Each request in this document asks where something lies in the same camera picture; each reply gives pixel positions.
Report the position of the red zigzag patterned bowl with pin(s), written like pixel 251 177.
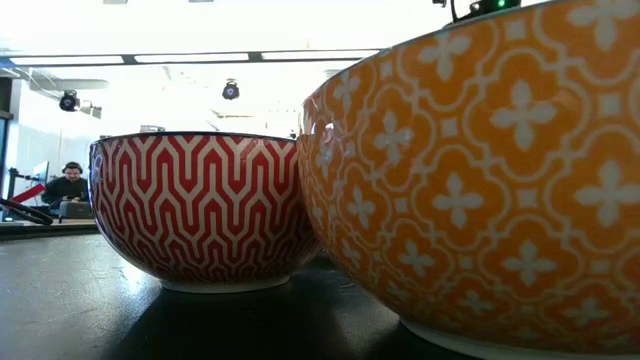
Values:
pixel 200 210

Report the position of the orange patterned bowl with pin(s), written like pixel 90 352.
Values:
pixel 500 200

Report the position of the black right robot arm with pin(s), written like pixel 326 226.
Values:
pixel 487 6

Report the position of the black ceiling spotlight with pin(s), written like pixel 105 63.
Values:
pixel 68 101
pixel 230 91

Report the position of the grey box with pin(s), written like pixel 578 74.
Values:
pixel 75 211

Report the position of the person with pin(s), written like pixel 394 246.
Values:
pixel 65 187

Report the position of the background computer monitor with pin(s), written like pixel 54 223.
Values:
pixel 41 172

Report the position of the red slanted bar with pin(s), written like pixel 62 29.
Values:
pixel 27 193

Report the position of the black aluminium table frame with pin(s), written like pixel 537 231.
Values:
pixel 50 231

